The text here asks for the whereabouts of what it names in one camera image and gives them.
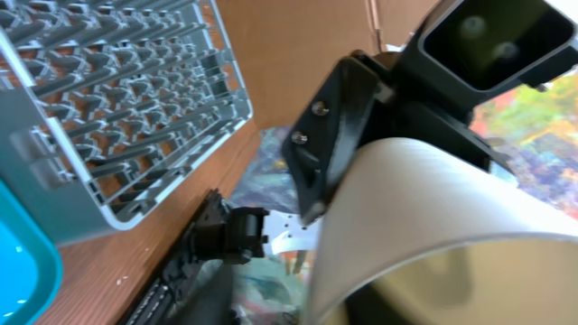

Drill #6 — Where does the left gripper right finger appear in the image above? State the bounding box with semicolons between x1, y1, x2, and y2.
389;86;510;172

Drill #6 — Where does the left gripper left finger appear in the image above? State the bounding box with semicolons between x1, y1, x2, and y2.
282;50;393;226

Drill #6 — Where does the white cup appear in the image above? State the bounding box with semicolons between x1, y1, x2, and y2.
302;138;577;324

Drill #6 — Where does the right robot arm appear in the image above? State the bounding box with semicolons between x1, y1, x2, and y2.
189;190;322;265

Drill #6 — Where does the grey dish rack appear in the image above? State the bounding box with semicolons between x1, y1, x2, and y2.
1;0;253;246

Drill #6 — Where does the teal serving tray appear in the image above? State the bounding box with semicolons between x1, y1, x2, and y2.
0;184;63;324

